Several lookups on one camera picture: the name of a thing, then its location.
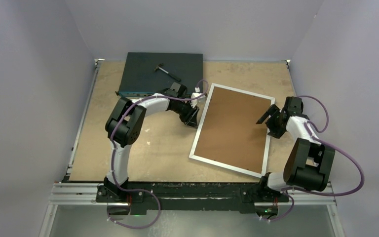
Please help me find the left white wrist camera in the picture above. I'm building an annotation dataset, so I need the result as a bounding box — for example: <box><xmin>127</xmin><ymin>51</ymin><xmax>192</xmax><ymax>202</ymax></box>
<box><xmin>190</xmin><ymin>87</ymin><xmax>206</xmax><ymax>108</ymax></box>

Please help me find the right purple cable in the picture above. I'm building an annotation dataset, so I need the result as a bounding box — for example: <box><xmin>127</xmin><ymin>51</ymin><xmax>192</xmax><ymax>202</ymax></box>
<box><xmin>258</xmin><ymin>95</ymin><xmax>365</xmax><ymax>224</ymax></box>

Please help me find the brown cardboard backing board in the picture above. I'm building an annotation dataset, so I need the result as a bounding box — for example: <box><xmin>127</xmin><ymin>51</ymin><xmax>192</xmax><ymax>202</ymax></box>
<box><xmin>195</xmin><ymin>87</ymin><xmax>272</xmax><ymax>174</ymax></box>

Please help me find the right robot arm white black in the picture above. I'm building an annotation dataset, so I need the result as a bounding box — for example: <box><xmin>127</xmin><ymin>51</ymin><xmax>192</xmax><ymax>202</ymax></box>
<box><xmin>257</xmin><ymin>96</ymin><xmax>335</xmax><ymax>201</ymax></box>

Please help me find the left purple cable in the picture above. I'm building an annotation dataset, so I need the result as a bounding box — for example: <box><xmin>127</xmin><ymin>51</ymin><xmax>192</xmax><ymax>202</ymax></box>
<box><xmin>106</xmin><ymin>79</ymin><xmax>161</xmax><ymax>230</ymax></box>

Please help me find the dark network switch box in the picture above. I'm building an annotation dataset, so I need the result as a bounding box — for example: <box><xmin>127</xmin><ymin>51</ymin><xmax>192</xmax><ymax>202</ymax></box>
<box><xmin>115</xmin><ymin>52</ymin><xmax>203</xmax><ymax>98</ymax></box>

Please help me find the purple cable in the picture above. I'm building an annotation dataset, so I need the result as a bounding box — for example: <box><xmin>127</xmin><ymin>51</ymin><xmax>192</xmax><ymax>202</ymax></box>
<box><xmin>258</xmin><ymin>95</ymin><xmax>365</xmax><ymax>224</ymax></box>
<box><xmin>106</xmin><ymin>79</ymin><xmax>161</xmax><ymax>230</ymax></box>

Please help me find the white picture frame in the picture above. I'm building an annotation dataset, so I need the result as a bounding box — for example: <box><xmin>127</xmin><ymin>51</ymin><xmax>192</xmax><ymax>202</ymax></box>
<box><xmin>189</xmin><ymin>83</ymin><xmax>276</xmax><ymax>179</ymax></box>

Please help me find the small black-handled hammer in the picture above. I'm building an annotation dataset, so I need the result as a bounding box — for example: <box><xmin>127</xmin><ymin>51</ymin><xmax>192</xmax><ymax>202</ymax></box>
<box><xmin>154</xmin><ymin>63</ymin><xmax>182</xmax><ymax>82</ymax></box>

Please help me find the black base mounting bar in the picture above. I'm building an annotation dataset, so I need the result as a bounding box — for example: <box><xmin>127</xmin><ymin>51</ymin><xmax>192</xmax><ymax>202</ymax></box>
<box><xmin>96</xmin><ymin>181</ymin><xmax>289</xmax><ymax>215</ymax></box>

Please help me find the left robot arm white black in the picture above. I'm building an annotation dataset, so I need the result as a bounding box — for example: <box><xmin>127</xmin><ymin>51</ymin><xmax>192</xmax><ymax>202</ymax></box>
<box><xmin>104</xmin><ymin>82</ymin><xmax>206</xmax><ymax>202</ymax></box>

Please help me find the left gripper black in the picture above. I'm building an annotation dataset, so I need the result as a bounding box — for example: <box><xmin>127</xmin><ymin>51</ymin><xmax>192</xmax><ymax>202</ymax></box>
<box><xmin>171</xmin><ymin>100</ymin><xmax>199</xmax><ymax>128</ymax></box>

